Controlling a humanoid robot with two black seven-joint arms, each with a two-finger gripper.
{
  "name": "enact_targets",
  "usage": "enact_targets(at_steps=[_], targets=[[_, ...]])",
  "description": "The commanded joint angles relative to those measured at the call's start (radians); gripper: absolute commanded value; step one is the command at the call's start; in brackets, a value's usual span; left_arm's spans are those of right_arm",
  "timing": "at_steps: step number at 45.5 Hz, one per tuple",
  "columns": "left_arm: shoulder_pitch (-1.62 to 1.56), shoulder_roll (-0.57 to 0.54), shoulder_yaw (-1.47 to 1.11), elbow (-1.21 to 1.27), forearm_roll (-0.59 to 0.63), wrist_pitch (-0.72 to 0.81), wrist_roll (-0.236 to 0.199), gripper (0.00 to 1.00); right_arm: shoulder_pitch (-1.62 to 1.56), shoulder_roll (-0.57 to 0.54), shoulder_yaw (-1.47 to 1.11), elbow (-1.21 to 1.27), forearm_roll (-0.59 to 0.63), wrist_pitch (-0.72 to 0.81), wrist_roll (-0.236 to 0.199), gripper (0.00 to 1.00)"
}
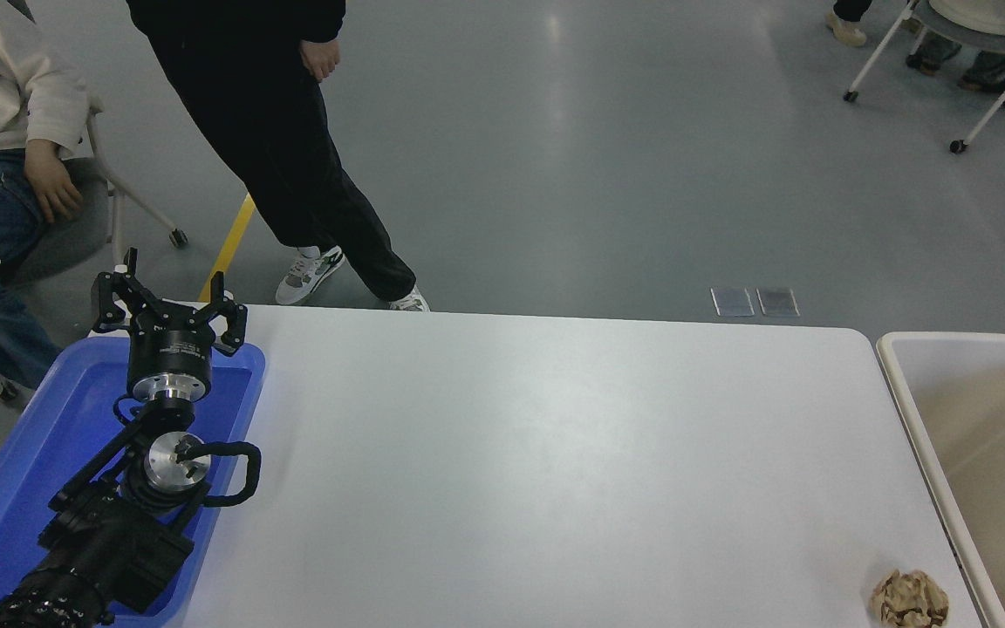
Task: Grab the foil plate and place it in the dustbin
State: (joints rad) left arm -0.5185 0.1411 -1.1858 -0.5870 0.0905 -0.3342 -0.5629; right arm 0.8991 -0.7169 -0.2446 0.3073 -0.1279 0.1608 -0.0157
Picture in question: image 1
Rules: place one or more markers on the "distant standing person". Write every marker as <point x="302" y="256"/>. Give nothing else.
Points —
<point x="847" y="30"/>

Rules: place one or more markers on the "blue plastic tray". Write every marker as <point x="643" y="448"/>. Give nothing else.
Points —
<point x="23" y="471"/>

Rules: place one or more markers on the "grey chair with casters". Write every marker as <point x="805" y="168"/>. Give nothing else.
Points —
<point x="75" y="235"/>

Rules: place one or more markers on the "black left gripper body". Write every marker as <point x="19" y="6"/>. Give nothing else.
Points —
<point x="169" y="349"/>

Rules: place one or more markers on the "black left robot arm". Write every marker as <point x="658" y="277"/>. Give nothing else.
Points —
<point x="110" y="541"/>

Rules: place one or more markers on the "white-legged grey chair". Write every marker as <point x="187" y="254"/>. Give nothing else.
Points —
<point x="991" y="39"/>

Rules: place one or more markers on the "metal floor plate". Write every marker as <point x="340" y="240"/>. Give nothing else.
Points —
<point x="777" y="302"/>
<point x="732" y="302"/>

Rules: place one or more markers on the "standing person's hand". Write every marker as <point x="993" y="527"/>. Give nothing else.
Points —
<point x="321" y="59"/>

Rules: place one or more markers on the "seated person's left hand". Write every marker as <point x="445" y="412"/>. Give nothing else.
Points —
<point x="53" y="179"/>

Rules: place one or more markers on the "crumpled tan paper ball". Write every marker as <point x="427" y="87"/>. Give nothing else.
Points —
<point x="908" y="600"/>

